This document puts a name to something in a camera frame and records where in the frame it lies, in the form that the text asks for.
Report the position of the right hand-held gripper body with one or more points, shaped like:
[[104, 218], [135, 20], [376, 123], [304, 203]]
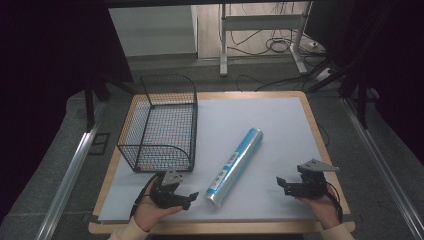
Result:
[[310, 183]]

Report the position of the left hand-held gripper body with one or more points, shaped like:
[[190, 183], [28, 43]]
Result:
[[166, 193]]

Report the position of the silver roll with blue label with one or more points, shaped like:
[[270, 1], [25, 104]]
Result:
[[233, 166]]

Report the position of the person's left hand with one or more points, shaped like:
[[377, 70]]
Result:
[[150, 210]]

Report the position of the person's right hand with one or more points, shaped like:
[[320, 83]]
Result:
[[321, 208]]

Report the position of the wooden table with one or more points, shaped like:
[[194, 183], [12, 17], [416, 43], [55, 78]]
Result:
[[206, 228]]

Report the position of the white board mat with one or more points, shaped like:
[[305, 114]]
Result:
[[273, 133]]

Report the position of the black metal stand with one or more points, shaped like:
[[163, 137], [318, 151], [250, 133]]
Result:
[[361, 100], [89, 103]]

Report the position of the white power strip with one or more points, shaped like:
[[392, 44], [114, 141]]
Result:
[[324, 75]]

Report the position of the dark curtain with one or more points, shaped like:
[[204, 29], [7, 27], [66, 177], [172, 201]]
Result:
[[40, 66], [396, 66]]

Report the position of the white cabinet panel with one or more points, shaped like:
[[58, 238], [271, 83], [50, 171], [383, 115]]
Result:
[[151, 30]]

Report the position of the silver metal floor rail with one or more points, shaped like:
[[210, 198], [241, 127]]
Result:
[[383, 170], [71, 166]]

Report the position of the black floor frame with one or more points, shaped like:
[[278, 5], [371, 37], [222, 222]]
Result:
[[99, 143]]

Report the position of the white metal desk frame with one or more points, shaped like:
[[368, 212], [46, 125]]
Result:
[[260, 22]]

